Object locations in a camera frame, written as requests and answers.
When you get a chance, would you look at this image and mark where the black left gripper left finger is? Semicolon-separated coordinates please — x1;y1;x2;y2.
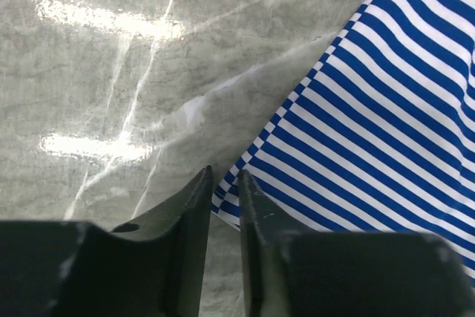
1;167;213;316

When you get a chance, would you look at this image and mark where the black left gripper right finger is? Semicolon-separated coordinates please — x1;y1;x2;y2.
238;171;474;316

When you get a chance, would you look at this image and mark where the blue white striped tank top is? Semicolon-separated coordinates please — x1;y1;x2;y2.
211;0;474;277

